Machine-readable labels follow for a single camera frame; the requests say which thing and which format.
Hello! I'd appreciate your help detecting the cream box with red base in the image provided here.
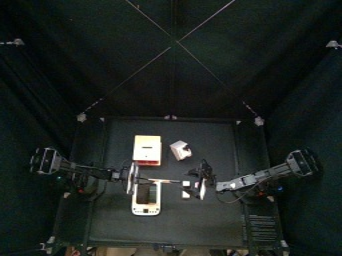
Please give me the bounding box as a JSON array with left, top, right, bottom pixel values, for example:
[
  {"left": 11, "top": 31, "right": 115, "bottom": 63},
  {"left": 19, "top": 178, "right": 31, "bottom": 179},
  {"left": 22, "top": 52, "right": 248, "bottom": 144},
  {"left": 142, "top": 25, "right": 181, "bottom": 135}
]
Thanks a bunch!
[{"left": 131, "top": 134, "right": 163, "bottom": 167}]

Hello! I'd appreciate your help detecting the small white toy cup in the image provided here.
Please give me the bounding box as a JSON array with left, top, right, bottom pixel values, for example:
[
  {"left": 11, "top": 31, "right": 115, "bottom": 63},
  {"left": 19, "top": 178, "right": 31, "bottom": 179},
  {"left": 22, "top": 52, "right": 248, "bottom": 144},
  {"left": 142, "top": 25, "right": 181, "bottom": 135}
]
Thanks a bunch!
[{"left": 169, "top": 140, "right": 194, "bottom": 162}]

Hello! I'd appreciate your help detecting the black ribbed side panel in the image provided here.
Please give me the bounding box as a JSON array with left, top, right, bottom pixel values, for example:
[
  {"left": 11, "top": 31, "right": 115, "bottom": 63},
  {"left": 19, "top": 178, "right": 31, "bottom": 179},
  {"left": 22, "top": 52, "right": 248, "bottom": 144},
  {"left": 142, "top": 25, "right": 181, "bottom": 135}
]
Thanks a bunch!
[{"left": 246, "top": 213, "right": 282, "bottom": 249}]

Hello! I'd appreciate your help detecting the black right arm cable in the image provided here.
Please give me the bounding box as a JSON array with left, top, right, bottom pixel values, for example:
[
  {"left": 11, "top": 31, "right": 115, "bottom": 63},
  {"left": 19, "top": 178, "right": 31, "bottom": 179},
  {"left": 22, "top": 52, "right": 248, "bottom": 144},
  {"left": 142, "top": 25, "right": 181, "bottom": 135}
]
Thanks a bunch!
[{"left": 215, "top": 186, "right": 262, "bottom": 205}]

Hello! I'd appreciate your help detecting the thin diagonal brace cord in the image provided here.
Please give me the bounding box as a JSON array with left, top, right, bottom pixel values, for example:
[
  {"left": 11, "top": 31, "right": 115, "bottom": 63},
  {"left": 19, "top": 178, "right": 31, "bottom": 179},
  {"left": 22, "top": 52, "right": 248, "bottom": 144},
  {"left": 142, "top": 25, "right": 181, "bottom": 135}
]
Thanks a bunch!
[
  {"left": 79, "top": 0, "right": 238, "bottom": 116},
  {"left": 123, "top": 0, "right": 261, "bottom": 118}
]

